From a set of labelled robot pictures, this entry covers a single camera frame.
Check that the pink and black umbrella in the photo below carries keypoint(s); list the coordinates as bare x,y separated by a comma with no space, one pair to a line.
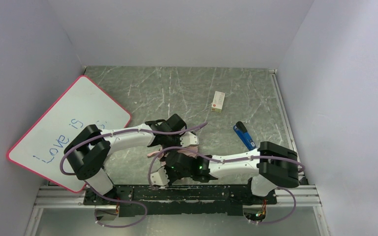
186,151

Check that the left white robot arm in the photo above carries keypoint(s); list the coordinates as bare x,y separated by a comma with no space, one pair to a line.
87,153

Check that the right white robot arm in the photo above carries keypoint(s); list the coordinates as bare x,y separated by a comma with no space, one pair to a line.
269,166

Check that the small white cardboard box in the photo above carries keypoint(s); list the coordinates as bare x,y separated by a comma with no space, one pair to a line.
218,101

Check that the blue marker pen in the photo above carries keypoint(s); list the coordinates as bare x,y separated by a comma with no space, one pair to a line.
244,135

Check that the red framed whiteboard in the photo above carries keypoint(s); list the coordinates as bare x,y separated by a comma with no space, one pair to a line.
41,148

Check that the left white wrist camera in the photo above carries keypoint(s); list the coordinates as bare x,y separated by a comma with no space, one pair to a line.
189,139

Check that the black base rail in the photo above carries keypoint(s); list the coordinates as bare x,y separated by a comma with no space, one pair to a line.
181,199

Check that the aluminium frame rail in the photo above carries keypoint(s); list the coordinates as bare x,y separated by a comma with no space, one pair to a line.
302,196

